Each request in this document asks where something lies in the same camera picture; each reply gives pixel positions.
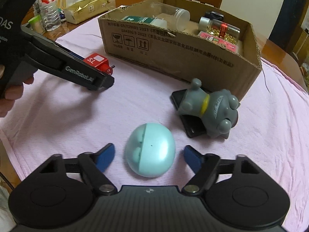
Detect red toy fire truck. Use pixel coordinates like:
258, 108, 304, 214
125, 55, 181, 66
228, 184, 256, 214
83, 53, 115, 75

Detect light blue egg toy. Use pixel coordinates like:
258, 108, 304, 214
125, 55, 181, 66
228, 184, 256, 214
125, 123, 176, 178

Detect green medical cotton swab box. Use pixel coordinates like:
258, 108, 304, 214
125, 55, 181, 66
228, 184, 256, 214
122, 16, 167, 29

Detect clear plastic jar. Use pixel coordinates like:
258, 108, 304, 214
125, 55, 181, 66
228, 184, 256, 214
150, 2, 191, 32

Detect red card box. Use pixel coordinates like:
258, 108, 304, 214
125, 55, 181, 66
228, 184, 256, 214
198, 31, 238, 53

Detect jar of yellow capsules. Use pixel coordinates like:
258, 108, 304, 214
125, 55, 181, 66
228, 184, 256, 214
199, 17, 240, 44

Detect black cube toy red wheels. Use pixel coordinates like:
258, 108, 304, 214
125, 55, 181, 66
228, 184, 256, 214
204, 11, 224, 21

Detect person's left hand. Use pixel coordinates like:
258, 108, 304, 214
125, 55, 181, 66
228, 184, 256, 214
0, 75, 34, 117

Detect green cup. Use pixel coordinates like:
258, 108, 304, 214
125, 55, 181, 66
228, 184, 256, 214
28, 15, 45, 35

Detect small black phone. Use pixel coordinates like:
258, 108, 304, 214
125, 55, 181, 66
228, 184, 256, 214
170, 89, 207, 138

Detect plastic water bottle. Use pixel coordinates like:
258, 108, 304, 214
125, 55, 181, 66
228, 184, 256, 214
39, 0, 61, 32

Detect gold tissue pack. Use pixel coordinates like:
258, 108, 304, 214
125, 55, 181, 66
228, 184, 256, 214
64, 0, 110, 25

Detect grey toy figure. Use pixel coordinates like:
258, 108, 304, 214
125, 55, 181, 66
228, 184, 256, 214
177, 78, 240, 139

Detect pink table cloth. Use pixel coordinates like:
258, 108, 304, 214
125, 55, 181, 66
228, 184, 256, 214
0, 16, 309, 230

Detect brown cardboard box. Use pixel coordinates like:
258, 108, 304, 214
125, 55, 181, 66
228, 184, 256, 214
98, 0, 262, 99

